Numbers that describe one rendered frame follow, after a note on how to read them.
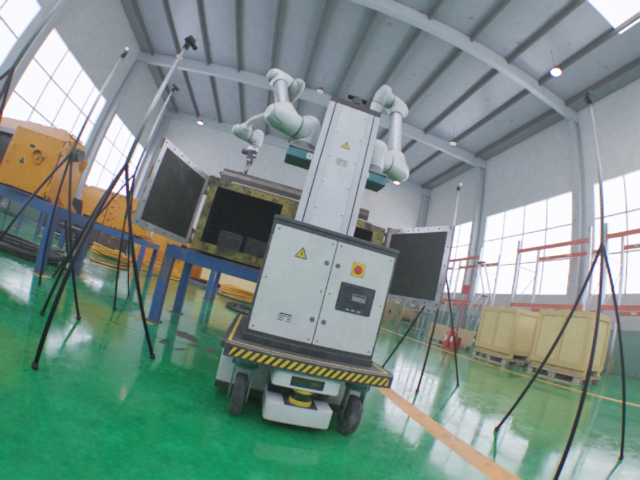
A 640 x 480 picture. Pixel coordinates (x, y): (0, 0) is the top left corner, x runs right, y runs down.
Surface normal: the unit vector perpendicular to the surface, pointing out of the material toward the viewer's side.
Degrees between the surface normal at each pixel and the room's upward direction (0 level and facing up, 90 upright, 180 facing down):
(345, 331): 90
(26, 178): 90
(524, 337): 90
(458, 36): 90
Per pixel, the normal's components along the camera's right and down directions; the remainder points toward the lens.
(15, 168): 0.43, -0.05
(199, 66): 0.19, -0.12
